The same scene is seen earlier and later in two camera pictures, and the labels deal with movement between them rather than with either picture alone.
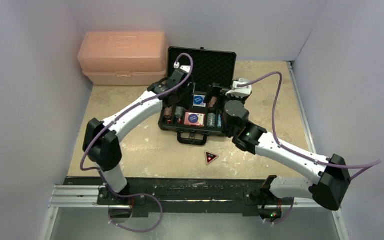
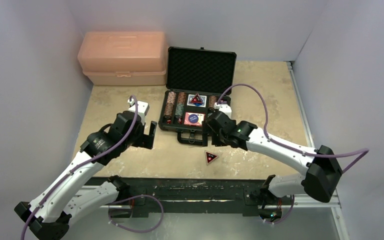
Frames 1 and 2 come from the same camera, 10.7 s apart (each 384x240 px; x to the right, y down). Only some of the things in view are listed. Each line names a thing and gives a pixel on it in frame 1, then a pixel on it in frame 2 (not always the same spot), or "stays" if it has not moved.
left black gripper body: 185,96 → 136,140
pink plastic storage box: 123,58 stays
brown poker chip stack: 212,103 stays
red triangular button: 209,157 stays
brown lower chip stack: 168,112 stays
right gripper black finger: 213,92 → 206,132
